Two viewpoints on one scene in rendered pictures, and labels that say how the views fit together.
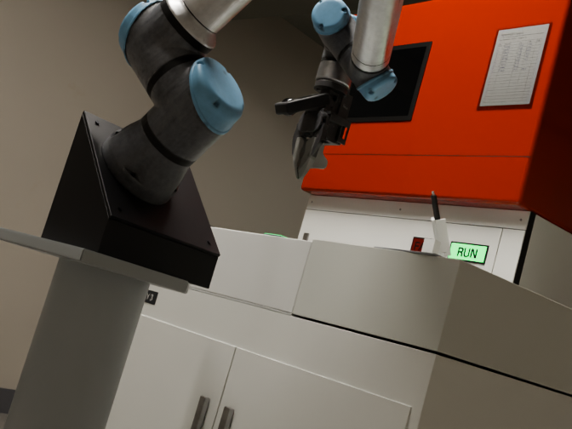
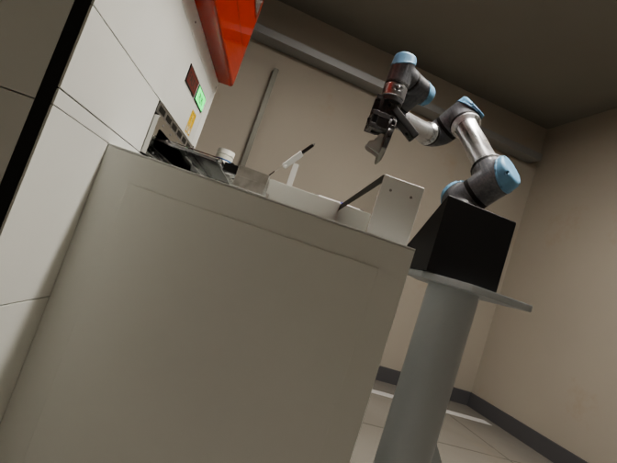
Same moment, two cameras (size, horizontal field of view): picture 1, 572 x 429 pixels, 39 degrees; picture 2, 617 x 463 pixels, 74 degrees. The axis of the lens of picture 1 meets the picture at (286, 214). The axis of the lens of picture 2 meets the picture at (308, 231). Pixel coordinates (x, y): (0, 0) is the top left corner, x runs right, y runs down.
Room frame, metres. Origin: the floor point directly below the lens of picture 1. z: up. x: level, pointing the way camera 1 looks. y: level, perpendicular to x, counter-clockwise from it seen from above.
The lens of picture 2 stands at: (2.77, 0.59, 0.72)
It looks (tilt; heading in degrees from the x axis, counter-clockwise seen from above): 5 degrees up; 214
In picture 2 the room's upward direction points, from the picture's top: 19 degrees clockwise
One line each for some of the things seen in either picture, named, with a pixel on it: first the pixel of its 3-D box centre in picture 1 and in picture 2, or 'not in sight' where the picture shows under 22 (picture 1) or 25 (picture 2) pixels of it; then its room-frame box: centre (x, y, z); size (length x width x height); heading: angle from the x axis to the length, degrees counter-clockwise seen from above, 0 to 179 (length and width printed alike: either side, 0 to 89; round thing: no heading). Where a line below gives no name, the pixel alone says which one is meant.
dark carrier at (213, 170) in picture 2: not in sight; (166, 153); (2.06, -0.44, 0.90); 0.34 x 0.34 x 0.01; 38
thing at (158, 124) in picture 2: not in sight; (172, 155); (2.06, -0.41, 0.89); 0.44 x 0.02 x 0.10; 38
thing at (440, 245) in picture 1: (435, 250); (290, 167); (1.65, -0.32, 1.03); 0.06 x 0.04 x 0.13; 128
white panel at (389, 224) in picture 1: (388, 271); (167, 87); (2.21, -0.31, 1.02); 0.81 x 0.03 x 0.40; 38
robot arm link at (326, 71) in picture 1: (333, 77); (394, 94); (1.66, -0.02, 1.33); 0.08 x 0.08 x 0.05
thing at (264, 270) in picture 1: (236, 265); (364, 221); (1.74, 0.07, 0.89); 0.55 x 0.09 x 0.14; 38
